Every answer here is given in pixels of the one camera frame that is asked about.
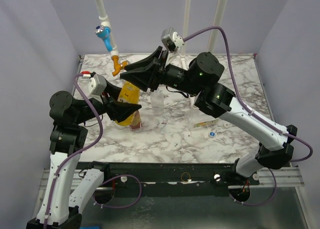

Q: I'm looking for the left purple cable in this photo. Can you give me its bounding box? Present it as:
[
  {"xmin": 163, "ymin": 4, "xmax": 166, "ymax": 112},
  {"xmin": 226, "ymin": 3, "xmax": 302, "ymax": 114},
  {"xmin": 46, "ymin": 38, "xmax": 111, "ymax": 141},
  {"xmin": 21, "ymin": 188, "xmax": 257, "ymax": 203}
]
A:
[{"xmin": 42, "ymin": 70, "xmax": 143, "ymax": 229}]

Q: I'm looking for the blue plastic faucet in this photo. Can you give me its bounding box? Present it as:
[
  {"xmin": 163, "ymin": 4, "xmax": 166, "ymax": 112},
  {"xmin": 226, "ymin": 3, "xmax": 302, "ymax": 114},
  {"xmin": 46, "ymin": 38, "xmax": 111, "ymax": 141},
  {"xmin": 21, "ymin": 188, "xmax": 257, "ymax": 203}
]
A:
[{"xmin": 94, "ymin": 24, "xmax": 113, "ymax": 52}]

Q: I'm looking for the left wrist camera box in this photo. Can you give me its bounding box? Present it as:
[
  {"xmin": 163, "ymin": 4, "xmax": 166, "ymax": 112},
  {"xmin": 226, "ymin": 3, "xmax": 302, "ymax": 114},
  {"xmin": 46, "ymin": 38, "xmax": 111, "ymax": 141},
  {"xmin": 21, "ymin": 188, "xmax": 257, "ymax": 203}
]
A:
[{"xmin": 87, "ymin": 74, "xmax": 107, "ymax": 97}]

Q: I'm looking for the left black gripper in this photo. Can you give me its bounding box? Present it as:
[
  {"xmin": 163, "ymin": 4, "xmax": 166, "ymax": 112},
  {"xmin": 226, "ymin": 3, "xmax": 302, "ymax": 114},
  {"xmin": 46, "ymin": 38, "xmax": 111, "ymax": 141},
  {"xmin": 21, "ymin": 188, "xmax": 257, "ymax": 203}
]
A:
[{"xmin": 74, "ymin": 77, "xmax": 142, "ymax": 123}]

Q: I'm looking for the large clear plastic bottle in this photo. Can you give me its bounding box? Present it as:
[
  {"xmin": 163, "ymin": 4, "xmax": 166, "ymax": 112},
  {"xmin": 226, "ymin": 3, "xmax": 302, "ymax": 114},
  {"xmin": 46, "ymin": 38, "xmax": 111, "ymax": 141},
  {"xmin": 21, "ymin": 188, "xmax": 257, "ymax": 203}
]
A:
[{"xmin": 190, "ymin": 109, "xmax": 219, "ymax": 128}]

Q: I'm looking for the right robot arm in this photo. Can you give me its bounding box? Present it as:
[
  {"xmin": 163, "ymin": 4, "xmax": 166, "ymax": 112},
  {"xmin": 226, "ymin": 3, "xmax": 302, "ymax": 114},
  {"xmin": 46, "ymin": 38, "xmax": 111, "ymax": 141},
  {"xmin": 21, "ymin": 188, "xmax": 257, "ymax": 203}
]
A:
[{"xmin": 120, "ymin": 47, "xmax": 298, "ymax": 185}]

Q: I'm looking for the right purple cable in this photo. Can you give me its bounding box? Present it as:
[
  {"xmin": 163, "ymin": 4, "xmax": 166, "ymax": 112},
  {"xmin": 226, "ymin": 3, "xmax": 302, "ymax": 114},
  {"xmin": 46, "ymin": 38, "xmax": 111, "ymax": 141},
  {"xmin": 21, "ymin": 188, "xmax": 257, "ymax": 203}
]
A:
[{"xmin": 183, "ymin": 25, "xmax": 314, "ymax": 207}]

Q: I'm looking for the blue white bottle cap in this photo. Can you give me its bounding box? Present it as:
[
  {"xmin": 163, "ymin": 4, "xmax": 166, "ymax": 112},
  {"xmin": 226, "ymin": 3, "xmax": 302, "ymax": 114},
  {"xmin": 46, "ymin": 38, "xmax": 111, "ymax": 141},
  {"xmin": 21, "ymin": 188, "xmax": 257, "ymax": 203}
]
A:
[{"xmin": 208, "ymin": 131, "xmax": 217, "ymax": 138}]

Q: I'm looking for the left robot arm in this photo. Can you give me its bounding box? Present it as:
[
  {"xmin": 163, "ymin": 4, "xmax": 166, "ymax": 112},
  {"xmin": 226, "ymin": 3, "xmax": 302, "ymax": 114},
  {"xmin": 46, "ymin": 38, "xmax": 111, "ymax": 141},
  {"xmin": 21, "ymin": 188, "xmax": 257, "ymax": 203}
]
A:
[{"xmin": 26, "ymin": 81, "xmax": 141, "ymax": 229}]

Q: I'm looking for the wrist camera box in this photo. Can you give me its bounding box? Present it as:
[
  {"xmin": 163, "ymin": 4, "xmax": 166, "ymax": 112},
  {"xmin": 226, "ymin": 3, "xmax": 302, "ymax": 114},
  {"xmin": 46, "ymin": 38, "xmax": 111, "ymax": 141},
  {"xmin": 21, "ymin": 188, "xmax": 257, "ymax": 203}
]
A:
[
  {"xmin": 87, "ymin": 74, "xmax": 107, "ymax": 97},
  {"xmin": 161, "ymin": 27, "xmax": 185, "ymax": 53}
]

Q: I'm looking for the small clear plastic bottle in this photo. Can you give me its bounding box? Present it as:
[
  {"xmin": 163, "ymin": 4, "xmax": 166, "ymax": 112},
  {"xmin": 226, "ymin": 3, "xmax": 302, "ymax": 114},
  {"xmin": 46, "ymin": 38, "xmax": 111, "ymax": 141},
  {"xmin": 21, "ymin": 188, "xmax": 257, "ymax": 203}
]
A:
[{"xmin": 150, "ymin": 90, "xmax": 164, "ymax": 116}]

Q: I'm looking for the purple cable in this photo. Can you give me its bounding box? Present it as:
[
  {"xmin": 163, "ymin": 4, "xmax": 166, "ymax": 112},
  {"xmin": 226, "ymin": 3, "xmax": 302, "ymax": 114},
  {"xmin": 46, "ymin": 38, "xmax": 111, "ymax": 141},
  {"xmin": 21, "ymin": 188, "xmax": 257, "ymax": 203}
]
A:
[
  {"xmin": 183, "ymin": 25, "xmax": 314, "ymax": 207},
  {"xmin": 42, "ymin": 70, "xmax": 143, "ymax": 229}
]

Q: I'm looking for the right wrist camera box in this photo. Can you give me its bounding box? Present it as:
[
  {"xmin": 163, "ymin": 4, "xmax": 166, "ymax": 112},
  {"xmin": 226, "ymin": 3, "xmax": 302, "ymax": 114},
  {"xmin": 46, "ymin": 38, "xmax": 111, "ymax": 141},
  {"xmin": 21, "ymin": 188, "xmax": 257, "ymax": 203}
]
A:
[{"xmin": 161, "ymin": 27, "xmax": 185, "ymax": 53}]

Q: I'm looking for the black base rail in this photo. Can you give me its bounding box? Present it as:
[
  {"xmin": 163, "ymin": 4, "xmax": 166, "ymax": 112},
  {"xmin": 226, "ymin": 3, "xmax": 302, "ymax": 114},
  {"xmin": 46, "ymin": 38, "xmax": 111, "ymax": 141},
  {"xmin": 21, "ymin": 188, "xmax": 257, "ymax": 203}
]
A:
[{"xmin": 77, "ymin": 161, "xmax": 261, "ymax": 198}]

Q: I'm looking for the orange plastic faucet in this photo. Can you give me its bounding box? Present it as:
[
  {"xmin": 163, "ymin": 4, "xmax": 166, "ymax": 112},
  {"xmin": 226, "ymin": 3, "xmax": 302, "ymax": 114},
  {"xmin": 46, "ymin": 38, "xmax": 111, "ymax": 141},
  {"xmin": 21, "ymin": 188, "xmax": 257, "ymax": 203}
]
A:
[{"xmin": 111, "ymin": 55, "xmax": 130, "ymax": 77}]

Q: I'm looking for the red gold labelled bottle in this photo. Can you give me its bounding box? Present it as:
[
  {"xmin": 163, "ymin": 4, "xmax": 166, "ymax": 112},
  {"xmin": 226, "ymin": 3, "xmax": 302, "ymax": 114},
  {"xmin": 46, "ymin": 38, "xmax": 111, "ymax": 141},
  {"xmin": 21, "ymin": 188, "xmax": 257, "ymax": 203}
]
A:
[{"xmin": 129, "ymin": 110, "xmax": 142, "ymax": 131}]

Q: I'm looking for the white pvc pipe frame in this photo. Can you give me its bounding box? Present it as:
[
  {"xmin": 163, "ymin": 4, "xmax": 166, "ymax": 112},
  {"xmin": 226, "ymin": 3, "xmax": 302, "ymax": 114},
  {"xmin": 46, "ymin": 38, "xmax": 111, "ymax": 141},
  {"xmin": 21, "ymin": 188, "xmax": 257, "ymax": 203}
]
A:
[{"xmin": 87, "ymin": 0, "xmax": 231, "ymax": 107}]

